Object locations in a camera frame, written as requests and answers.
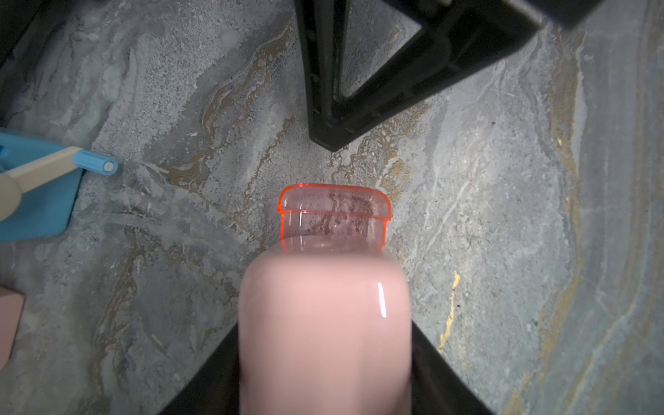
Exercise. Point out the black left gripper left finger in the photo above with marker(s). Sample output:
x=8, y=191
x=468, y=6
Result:
x=215, y=388

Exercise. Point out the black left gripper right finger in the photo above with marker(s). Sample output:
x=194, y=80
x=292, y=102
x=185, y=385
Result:
x=436, y=388

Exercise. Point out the blue pencil sharpener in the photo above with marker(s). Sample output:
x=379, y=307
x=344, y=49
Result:
x=39, y=184

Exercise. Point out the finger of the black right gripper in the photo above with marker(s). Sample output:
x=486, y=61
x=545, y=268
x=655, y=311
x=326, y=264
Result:
x=321, y=29
x=456, y=39

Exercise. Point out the pink pencil sharpener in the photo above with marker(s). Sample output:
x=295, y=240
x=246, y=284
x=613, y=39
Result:
x=325, y=333
x=12, y=306

